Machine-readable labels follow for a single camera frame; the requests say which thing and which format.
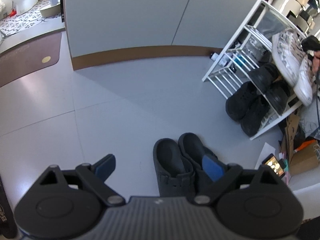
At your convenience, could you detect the white metal shoe rack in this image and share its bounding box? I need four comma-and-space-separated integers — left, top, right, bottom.
202, 0, 310, 140

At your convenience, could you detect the person's right hand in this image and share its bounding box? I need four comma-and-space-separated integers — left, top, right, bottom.
311, 51, 320, 70

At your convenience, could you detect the clear plastic water bottle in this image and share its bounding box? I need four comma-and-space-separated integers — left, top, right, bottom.
244, 36, 272, 58

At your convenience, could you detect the white paper sheet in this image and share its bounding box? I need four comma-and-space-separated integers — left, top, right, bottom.
254, 142, 277, 170

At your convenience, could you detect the brown door mat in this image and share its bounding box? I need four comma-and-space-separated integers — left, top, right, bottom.
0, 32, 62, 88

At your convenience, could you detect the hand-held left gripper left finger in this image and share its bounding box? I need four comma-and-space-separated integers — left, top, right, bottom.
40, 154, 126, 207

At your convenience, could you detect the white lace-up sneaker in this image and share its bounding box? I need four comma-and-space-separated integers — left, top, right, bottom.
292, 52, 317, 107
271, 28, 308, 87

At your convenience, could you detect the beige wash basin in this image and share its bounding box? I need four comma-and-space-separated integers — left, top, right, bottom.
38, 4, 62, 18

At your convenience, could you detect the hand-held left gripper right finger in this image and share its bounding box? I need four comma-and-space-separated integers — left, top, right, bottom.
193, 155, 282, 207

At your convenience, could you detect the black strap clog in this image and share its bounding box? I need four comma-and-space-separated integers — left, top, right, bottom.
178, 132, 220, 195
153, 138, 196, 197

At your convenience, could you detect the black chunky mary jane shoe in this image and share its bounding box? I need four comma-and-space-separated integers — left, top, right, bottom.
265, 81, 290, 115
248, 63, 280, 94

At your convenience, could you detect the black lace-up sneaker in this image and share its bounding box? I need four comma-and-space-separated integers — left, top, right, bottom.
225, 81, 259, 121
240, 97, 270, 137

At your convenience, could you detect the black slide sandal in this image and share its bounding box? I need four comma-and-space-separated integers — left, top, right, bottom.
0, 175, 15, 238

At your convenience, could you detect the small cardboard box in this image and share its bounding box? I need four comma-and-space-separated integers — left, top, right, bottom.
287, 140, 320, 175

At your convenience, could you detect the smartphone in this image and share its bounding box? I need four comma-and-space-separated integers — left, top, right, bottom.
260, 154, 287, 179

